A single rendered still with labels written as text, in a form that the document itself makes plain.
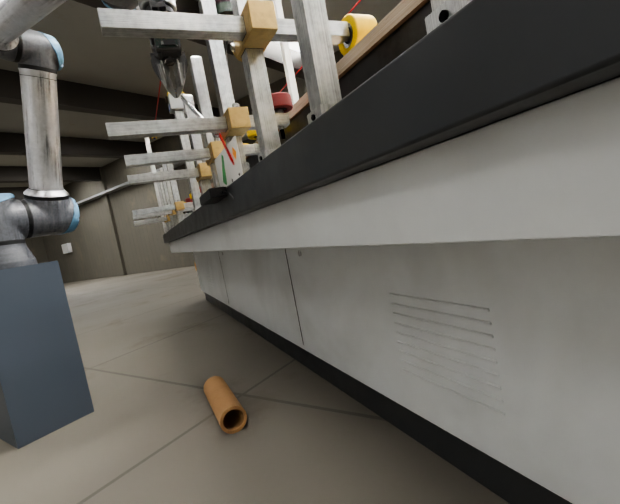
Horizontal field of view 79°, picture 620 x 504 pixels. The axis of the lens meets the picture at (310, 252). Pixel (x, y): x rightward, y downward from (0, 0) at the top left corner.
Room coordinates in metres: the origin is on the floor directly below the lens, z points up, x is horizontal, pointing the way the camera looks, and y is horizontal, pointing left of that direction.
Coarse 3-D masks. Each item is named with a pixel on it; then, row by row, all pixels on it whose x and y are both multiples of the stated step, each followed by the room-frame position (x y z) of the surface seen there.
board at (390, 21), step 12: (408, 0) 0.64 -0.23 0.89; (420, 0) 0.62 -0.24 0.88; (396, 12) 0.67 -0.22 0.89; (408, 12) 0.64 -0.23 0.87; (384, 24) 0.70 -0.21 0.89; (396, 24) 0.67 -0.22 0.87; (372, 36) 0.74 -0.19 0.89; (384, 36) 0.71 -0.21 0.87; (360, 48) 0.77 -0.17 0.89; (372, 48) 0.75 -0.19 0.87; (348, 60) 0.82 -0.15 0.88; (360, 60) 0.80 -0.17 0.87; (300, 108) 1.06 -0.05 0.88
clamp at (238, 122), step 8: (232, 112) 0.92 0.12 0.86; (240, 112) 0.93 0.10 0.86; (248, 112) 0.94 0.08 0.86; (232, 120) 0.92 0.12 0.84; (240, 120) 0.93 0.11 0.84; (248, 120) 0.94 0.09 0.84; (232, 128) 0.92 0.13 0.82; (240, 128) 0.94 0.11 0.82; (248, 128) 0.95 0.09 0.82; (224, 136) 0.99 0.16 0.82
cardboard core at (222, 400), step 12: (204, 384) 1.32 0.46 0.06; (216, 384) 1.26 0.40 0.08; (216, 396) 1.17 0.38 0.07; (228, 396) 1.14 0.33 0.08; (216, 408) 1.11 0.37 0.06; (228, 408) 1.06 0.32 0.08; (240, 408) 1.08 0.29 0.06; (228, 420) 1.13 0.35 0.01; (240, 420) 1.10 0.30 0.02; (228, 432) 1.06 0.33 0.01
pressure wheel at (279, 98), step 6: (276, 96) 0.99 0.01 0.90; (282, 96) 0.99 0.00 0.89; (288, 96) 1.00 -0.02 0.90; (276, 102) 0.99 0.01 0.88; (282, 102) 0.99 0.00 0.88; (288, 102) 1.00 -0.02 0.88; (276, 108) 1.02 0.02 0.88; (282, 108) 1.03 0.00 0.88; (288, 108) 1.02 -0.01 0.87; (282, 132) 1.02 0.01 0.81; (282, 138) 1.02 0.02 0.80
